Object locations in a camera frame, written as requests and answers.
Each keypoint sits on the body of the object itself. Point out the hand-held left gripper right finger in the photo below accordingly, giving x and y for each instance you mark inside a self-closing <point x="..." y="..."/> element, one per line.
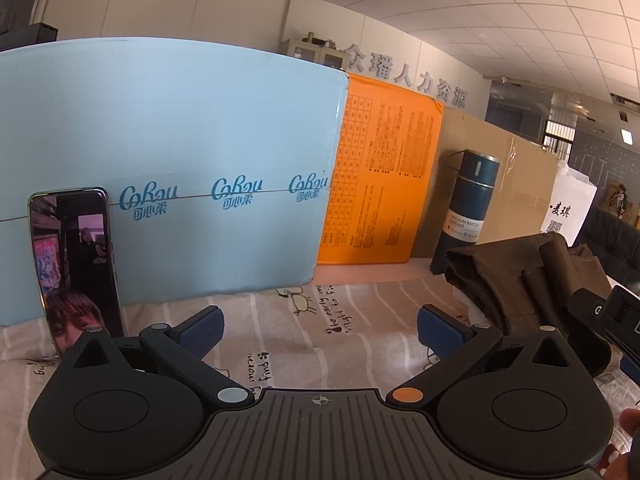
<point x="440" y="332"/>

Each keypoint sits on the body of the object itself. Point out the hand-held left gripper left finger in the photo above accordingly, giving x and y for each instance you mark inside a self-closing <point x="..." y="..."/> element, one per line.
<point x="202" y="332"/>

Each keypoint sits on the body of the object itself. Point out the brown pants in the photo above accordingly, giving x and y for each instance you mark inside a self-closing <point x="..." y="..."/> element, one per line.
<point x="515" y="280"/>

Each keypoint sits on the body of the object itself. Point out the person's right hand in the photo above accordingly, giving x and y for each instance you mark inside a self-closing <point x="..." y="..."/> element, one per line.
<point x="627" y="425"/>

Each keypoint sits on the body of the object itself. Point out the dark sofa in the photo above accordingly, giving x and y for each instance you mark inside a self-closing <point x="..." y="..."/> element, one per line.
<point x="615" y="245"/>

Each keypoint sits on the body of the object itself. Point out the striped printed bed sheet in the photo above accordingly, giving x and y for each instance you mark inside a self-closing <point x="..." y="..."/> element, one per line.
<point x="300" y="340"/>

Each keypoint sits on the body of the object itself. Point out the small figurine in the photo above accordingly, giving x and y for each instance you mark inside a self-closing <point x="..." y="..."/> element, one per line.
<point x="620" y="200"/>

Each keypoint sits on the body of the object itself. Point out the white paper bag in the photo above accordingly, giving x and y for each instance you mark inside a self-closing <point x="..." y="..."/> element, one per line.
<point x="570" y="205"/>

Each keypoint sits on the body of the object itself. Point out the dark blue vacuum bottle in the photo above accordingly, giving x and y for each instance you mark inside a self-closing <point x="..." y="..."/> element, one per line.
<point x="467" y="200"/>

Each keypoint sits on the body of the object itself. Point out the black smartphone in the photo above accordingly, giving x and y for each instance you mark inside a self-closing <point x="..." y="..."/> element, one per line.
<point x="75" y="260"/>

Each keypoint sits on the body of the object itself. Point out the brown cardboard box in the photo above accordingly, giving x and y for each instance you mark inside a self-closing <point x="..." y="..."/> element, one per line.
<point x="520" y="185"/>

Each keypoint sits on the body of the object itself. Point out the orange carton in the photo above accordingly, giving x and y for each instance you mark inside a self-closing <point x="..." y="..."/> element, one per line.
<point x="380" y="185"/>

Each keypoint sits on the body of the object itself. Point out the barred window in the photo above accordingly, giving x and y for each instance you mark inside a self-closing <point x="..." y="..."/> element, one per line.
<point x="559" y="139"/>

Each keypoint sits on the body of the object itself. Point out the large light blue carton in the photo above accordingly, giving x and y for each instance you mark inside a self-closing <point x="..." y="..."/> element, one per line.
<point x="175" y="135"/>

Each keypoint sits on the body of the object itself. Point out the beige cabinet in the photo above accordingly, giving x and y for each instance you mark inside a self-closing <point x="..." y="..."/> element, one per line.
<point x="305" y="51"/>

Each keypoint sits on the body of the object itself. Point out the black box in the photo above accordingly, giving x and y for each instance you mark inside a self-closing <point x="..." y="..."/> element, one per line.
<point x="25" y="36"/>

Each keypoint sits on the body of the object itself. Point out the wall lettering sign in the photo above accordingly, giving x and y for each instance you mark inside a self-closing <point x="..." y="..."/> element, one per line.
<point x="405" y="72"/>

